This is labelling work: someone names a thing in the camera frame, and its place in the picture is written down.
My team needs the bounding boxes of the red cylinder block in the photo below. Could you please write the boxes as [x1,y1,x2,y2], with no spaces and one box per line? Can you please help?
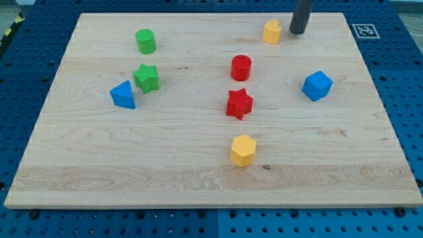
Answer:
[231,55,252,81]

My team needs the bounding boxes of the light wooden board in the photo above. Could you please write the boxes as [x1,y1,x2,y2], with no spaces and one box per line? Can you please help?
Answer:
[5,13,422,209]

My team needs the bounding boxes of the white fiducial marker tag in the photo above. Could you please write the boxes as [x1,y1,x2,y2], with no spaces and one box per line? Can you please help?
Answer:
[352,23,380,39]

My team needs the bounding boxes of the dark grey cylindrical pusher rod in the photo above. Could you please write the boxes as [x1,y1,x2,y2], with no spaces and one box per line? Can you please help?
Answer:
[289,0,314,34]

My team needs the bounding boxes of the blue cube block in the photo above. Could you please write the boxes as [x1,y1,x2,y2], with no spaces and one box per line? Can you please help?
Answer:
[301,71,333,102]

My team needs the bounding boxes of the red star block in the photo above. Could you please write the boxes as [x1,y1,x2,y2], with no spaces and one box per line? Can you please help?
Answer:
[226,88,254,120]

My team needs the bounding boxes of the yellow heart block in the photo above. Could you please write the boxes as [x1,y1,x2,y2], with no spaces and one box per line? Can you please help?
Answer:
[262,19,282,44]

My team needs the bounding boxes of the yellow hexagon block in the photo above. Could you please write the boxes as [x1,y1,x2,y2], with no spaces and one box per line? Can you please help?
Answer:
[230,135,256,167]

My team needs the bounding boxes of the green cylinder block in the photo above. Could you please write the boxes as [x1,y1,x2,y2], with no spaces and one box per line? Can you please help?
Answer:
[135,29,156,54]

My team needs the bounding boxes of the green star block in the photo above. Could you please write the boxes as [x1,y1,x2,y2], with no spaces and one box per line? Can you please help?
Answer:
[133,64,159,94]

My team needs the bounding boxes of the blue triangle block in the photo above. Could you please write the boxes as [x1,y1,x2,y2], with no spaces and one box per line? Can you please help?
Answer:
[109,81,135,109]

